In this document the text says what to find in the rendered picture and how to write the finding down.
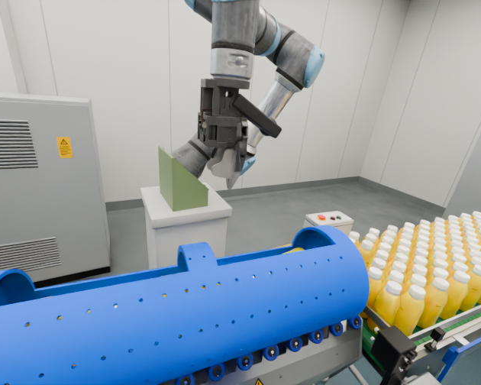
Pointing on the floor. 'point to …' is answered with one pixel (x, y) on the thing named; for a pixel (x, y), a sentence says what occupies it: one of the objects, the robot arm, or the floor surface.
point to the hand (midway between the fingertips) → (232, 182)
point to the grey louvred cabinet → (43, 189)
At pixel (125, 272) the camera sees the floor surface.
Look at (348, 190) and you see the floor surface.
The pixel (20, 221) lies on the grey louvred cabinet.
